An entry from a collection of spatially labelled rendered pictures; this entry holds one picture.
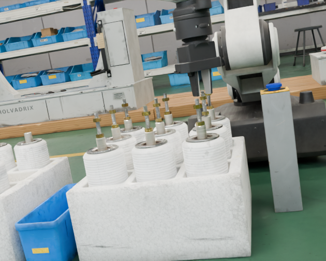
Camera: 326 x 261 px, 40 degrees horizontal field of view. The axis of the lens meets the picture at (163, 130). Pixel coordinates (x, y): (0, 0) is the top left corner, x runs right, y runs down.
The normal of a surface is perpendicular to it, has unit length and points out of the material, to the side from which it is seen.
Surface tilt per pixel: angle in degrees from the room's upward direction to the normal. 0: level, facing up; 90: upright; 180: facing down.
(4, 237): 90
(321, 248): 0
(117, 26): 90
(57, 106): 90
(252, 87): 74
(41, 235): 92
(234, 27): 43
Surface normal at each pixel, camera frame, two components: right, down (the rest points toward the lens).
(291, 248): -0.16, -0.97
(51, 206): 0.96, -0.14
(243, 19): -0.26, -0.58
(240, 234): -0.19, 0.20
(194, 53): 0.49, 0.07
